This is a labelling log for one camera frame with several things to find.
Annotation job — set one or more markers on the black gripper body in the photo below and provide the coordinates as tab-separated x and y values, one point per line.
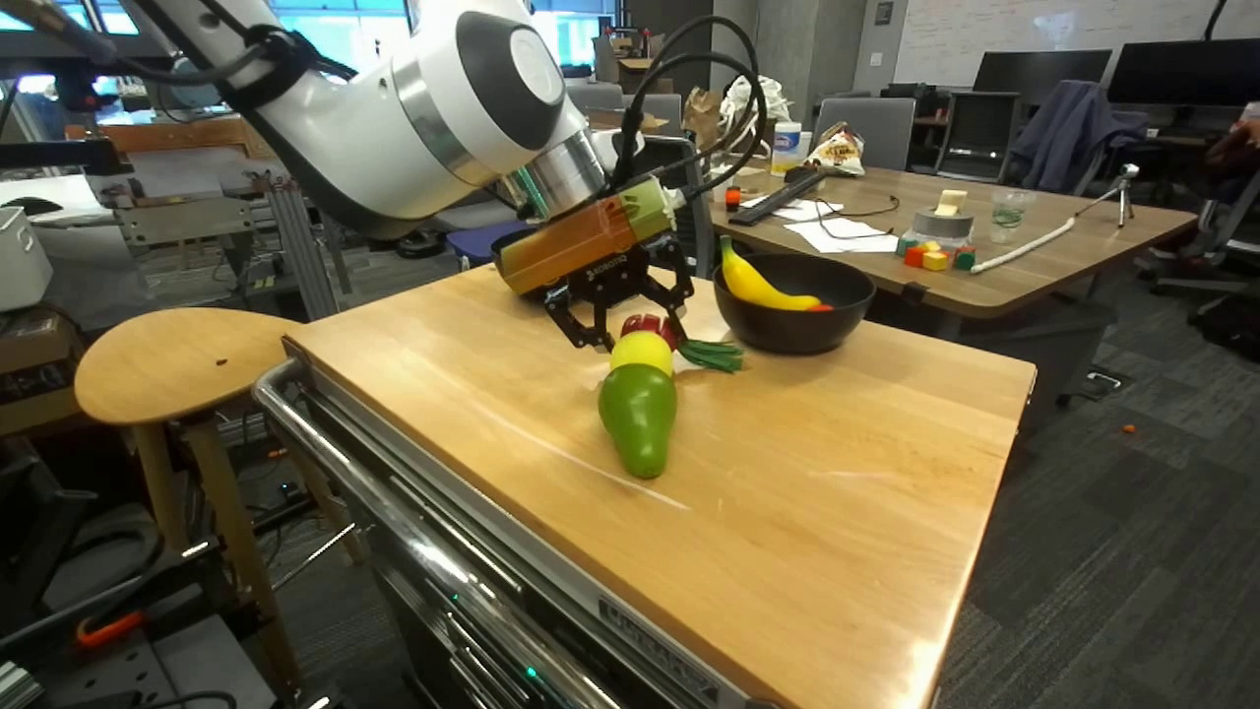
611	278

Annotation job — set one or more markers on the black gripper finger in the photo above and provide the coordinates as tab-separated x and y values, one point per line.
581	320
670	300

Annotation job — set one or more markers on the yellow toy lemon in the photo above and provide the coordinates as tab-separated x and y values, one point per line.
644	354

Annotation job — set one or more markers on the red toy radish green leaves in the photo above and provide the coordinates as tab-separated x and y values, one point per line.
709	354

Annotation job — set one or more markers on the yellow toy banana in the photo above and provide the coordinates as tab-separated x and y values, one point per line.
762	287

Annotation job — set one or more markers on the green toy pear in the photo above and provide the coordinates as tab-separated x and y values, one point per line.
639	417

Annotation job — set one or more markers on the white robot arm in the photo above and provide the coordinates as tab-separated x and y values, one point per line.
394	113

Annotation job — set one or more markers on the black bowl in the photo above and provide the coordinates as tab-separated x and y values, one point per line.
795	334

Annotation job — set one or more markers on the black flat bar device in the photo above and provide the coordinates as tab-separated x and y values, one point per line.
783	196

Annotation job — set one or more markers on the white paper sheets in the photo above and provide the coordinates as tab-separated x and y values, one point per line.
850	234

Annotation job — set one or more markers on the white plastic bottle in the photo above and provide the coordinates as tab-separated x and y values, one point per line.
788	145

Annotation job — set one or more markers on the beige cloth bag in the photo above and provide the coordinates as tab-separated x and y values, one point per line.
842	152

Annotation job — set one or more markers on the red toy block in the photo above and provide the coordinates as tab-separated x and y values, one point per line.
914	253

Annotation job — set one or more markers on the grey fabric office chair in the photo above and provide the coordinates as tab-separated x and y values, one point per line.
867	124

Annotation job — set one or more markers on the yellow toy block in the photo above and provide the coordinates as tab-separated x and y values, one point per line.
938	258

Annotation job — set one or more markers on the clear plastic container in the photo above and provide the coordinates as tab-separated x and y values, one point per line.
946	221

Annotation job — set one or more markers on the green toy block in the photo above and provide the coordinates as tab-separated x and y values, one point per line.
965	261

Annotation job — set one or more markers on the white cart wooden top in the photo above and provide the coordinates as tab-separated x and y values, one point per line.
446	626

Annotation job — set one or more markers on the thin white rod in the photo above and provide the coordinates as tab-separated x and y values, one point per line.
1031	245

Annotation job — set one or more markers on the round wooden stool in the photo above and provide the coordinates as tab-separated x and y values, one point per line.
171	360

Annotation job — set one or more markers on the chair with blue jacket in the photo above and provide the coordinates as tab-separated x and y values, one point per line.
1069	131

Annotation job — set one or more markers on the black computer monitor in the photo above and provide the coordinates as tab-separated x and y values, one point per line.
1188	66
1044	73

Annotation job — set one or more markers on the wooden office desk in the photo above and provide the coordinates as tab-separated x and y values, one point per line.
1127	221

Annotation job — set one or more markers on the small silver tripod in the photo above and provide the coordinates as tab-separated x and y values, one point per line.
1124	184

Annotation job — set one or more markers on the white plastic bin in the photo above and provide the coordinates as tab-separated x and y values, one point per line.
23	258

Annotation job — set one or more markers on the grey metal frame workbench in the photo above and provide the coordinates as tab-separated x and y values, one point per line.
198	230

